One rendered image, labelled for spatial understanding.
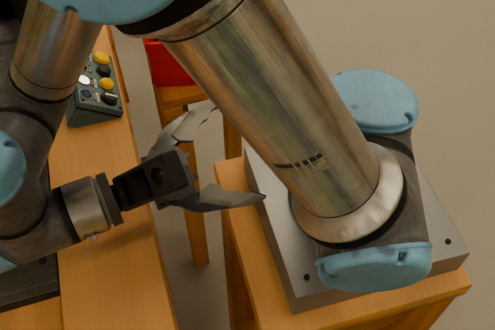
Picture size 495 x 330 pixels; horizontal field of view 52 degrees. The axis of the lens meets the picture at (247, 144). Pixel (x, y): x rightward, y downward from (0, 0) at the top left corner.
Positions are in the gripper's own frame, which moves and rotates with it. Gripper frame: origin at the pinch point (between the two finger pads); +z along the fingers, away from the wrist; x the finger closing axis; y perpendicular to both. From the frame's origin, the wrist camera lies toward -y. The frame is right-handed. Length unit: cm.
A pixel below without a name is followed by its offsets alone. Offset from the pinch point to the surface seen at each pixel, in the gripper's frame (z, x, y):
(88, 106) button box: -17.3, -17.3, 18.8
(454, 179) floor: 98, 30, 101
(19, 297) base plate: -34.8, 7.3, 9.9
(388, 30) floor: 127, -41, 141
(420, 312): 18.6, 33.9, 10.2
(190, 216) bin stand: -1, 5, 77
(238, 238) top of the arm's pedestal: -3.5, 11.9, 13.0
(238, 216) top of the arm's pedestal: -1.8, 8.8, 14.8
